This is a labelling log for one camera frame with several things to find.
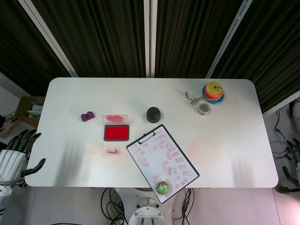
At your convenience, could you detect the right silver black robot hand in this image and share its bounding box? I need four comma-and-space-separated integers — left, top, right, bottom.
282, 138, 300, 186

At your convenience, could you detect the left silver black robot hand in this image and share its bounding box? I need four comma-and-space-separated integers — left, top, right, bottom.
0, 130, 46, 188

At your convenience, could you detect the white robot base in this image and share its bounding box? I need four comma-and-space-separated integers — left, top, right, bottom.
127, 196, 174, 225

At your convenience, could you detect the black caster foot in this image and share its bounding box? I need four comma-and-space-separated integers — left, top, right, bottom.
277, 185, 297, 195

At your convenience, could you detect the beige cloth bag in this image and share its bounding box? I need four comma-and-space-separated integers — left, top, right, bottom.
0, 113, 18, 139

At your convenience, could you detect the white shoe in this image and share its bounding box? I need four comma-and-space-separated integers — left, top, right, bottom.
287, 100, 300, 128

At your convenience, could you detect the brown cardboard box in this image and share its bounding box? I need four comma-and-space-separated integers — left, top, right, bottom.
14, 96, 46, 129

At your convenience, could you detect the purple building block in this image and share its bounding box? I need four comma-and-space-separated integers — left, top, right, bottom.
81, 111, 95, 123

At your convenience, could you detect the clear jar of metal bits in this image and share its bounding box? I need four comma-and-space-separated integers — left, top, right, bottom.
197, 102, 212, 116

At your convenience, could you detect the red ink pad case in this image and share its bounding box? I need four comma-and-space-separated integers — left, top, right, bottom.
103, 114, 130, 142

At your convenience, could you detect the green gold egg ornament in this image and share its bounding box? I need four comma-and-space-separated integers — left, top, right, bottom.
155, 180, 171, 195

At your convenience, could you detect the black-edged stamped clipboard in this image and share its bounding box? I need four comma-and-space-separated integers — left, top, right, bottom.
126, 124, 201, 204

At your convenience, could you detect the black dome cup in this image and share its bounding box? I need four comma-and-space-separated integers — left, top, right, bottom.
146, 106, 162, 124

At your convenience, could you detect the dark pleated curtain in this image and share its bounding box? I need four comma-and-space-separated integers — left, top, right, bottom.
0, 0, 300, 113

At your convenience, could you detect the black floor cable bundle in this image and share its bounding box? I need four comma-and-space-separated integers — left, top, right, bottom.
100, 187, 126, 225
271, 109, 293, 161
172, 187, 195, 225

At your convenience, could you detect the white metal frame post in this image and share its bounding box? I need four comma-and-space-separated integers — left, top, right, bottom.
18, 0, 79, 77
205, 0, 254, 78
262, 90, 300, 118
143, 0, 158, 78

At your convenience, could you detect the dark blue stacking ring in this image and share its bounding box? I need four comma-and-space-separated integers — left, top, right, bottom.
203, 91, 226, 102

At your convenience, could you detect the light blue stacking ring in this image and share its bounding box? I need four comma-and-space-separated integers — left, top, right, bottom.
205, 95, 226, 105

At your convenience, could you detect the orange stacking ring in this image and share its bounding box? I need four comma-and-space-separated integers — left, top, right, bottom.
203, 85, 223, 98

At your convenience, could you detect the yellow stacking ring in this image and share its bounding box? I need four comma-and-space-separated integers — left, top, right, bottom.
207, 81, 222, 95

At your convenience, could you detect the red stacking ring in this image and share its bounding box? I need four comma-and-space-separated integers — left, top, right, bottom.
202, 88, 225, 100

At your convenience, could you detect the braided beige rope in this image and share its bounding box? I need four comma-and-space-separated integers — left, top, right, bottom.
184, 85, 223, 105

